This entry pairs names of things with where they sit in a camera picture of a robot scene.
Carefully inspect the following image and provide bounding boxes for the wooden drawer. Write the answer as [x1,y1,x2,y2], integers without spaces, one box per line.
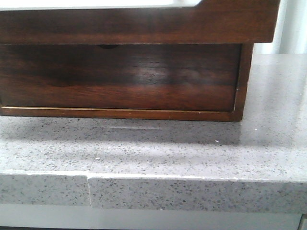
[0,44,242,112]
[0,0,280,45]

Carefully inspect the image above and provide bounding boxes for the dark wooden drawer cabinet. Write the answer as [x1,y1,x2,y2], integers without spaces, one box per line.
[0,42,254,123]

